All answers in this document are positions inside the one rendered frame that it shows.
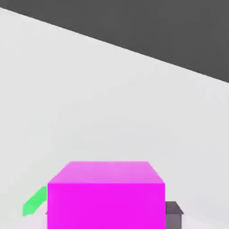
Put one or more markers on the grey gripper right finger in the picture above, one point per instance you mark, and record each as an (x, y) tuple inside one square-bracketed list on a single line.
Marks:
[(173, 215)]

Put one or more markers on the small magenta cube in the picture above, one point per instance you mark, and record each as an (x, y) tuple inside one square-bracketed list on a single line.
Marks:
[(106, 205)]

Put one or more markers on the small green cube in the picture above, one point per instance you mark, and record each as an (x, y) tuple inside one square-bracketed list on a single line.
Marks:
[(34, 202)]

